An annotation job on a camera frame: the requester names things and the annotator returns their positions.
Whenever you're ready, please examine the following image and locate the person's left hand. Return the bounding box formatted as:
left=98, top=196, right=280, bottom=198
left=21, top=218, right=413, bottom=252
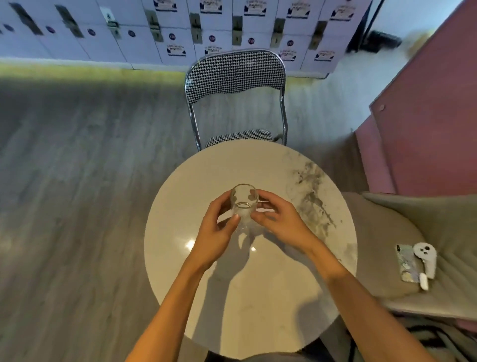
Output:
left=186, top=190, right=242, bottom=273

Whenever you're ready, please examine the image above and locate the pink counter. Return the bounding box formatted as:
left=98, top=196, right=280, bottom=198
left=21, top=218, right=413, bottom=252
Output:
left=354, top=0, right=477, bottom=197

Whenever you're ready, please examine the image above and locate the round marble table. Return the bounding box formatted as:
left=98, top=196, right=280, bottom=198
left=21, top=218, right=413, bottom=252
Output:
left=144, top=140, right=358, bottom=361

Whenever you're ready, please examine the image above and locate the smartphone with pale case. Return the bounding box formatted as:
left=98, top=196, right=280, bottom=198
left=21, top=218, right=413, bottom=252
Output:
left=395, top=243, right=424, bottom=283

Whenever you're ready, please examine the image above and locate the bank of white lockers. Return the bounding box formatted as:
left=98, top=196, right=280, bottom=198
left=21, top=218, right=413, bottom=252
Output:
left=0, top=0, right=373, bottom=79

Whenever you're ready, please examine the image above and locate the person's right hand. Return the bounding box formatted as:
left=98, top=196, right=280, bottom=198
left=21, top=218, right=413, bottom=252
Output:
left=250, top=190, right=325, bottom=258

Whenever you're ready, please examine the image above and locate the pink black prize wheel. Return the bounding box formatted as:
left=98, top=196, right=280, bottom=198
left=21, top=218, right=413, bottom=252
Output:
left=345, top=0, right=403, bottom=54

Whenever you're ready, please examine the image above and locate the person's right forearm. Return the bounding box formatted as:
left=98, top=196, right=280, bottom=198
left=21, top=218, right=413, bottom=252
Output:
left=307, top=240, right=439, bottom=362

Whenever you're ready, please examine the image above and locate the person's dark blue shirt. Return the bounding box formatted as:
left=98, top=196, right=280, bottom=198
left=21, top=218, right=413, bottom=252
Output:
left=204, top=349, right=336, bottom=362

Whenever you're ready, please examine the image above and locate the white handheld controller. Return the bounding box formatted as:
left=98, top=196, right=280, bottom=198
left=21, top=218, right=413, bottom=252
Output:
left=412, top=242, right=437, bottom=291

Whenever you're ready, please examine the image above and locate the grey black backpack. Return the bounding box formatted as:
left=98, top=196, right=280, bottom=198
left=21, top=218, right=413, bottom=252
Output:
left=346, top=316, right=477, bottom=362

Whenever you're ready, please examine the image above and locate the person's left forearm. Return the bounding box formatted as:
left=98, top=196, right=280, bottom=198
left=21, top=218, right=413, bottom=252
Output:
left=125, top=259, right=206, bottom=362

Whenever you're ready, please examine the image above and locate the houndstooth folding chair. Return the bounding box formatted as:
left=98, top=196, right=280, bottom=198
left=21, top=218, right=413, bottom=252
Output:
left=184, top=49, right=289, bottom=152

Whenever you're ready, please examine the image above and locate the clear drinking glass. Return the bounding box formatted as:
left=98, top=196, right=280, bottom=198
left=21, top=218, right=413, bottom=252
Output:
left=230, top=183, right=260, bottom=234

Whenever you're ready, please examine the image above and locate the beige upholstered chair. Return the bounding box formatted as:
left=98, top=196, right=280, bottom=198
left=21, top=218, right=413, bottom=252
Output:
left=341, top=190, right=477, bottom=321

